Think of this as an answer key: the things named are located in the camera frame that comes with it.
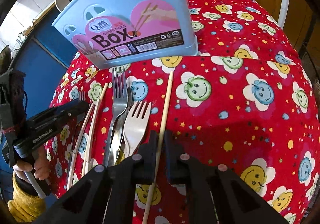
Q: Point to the wooden chopstick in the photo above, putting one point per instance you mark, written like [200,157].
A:
[159,147]

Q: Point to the left hand on gripper handle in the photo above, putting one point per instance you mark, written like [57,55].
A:
[41,166]

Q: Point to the blue cabinet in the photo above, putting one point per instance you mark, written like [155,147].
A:
[44,57]

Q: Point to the stainless steel knife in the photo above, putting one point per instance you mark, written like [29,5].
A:
[119,131]

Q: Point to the white spoon in box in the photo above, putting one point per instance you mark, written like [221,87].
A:
[61,4]

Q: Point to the light blue chopsticks box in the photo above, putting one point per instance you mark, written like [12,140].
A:
[115,32]

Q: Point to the red smiley-pattern tablecloth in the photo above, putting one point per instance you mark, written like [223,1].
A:
[245,102]

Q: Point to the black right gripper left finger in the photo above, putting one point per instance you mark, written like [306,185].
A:
[136,169]

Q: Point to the cream chopstick left of pair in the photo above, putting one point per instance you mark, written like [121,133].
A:
[77,145]

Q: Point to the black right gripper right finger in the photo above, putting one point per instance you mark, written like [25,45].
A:
[200,180]

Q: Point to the stainless steel fork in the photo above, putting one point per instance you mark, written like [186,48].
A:
[119,87]

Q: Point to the cream chopstick right of pair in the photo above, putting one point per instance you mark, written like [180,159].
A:
[87,160]

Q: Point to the white plastic fork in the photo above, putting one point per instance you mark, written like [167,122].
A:
[135,126]

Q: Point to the yellow sleeve forearm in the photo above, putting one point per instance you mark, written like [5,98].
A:
[25,207]

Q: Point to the small fork under left gripper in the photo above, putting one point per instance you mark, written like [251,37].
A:
[81,115]

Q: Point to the cream chopstick of pair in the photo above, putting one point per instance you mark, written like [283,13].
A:
[77,145]
[87,160]

